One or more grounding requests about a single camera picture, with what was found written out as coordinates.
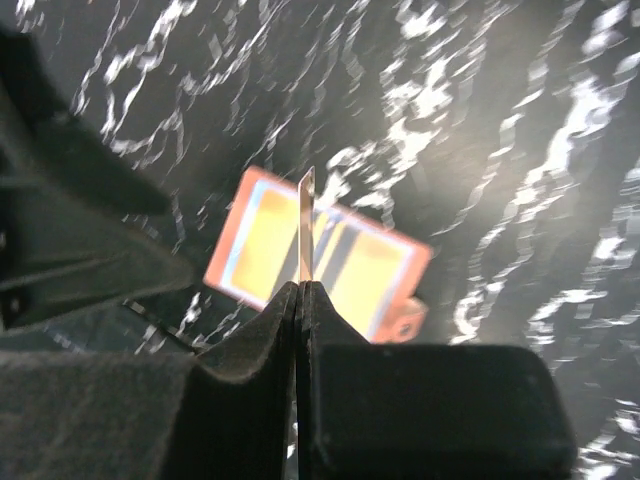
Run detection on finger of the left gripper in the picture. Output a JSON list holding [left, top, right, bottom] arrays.
[[1, 30, 194, 329]]

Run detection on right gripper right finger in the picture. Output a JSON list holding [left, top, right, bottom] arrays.
[[296, 282, 577, 479]]

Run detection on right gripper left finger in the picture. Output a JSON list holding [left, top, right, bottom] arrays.
[[1, 283, 296, 479]]

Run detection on pink leather card holder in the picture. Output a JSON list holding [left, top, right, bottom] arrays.
[[203, 167, 432, 343]]

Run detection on thin card edge-on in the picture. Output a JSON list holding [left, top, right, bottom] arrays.
[[298, 167, 315, 283]]

